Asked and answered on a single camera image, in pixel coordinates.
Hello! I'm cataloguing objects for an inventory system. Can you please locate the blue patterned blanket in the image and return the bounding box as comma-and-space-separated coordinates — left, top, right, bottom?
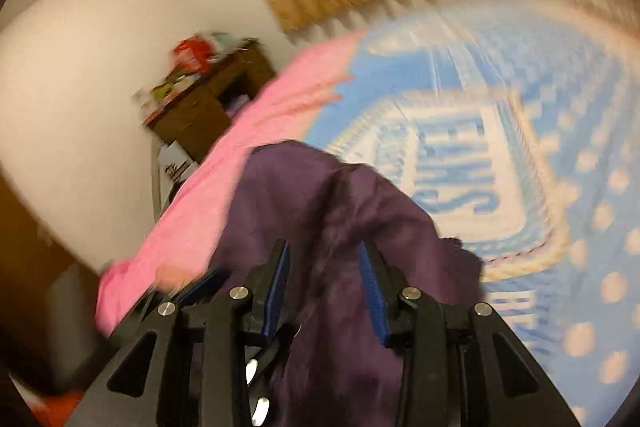
300, 0, 640, 427

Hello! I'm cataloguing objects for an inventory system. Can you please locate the brown wooden door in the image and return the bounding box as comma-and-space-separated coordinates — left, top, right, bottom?
0, 167, 78, 273

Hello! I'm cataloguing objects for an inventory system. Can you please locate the pink blanket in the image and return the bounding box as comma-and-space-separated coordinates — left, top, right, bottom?
95, 29, 366, 338

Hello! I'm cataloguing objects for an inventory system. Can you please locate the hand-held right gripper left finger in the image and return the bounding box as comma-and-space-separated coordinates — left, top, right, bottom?
65, 239, 292, 427

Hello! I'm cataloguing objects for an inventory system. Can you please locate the white printed paper bag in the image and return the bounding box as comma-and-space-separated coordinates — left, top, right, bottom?
157, 142, 201, 186

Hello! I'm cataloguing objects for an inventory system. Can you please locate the purple quilted jacket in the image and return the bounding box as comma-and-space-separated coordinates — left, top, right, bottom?
192, 139, 486, 427

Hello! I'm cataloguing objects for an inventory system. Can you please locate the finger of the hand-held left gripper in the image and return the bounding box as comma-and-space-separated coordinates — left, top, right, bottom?
134, 268, 232, 322
244, 339, 284, 427

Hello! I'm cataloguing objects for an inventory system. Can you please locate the red cloth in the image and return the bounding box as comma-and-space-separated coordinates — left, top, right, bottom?
32, 389, 87, 427

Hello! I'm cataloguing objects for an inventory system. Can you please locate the red gift box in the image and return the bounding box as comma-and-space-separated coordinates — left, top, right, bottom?
172, 36, 214, 70

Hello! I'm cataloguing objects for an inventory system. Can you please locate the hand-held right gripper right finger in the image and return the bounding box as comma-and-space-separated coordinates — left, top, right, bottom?
356, 241, 582, 427

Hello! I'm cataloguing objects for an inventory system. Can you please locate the brown wooden desk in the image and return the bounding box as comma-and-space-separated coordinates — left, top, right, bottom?
142, 38, 278, 162

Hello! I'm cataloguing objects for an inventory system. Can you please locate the white metal frame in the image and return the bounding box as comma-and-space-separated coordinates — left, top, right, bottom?
149, 139, 167, 220

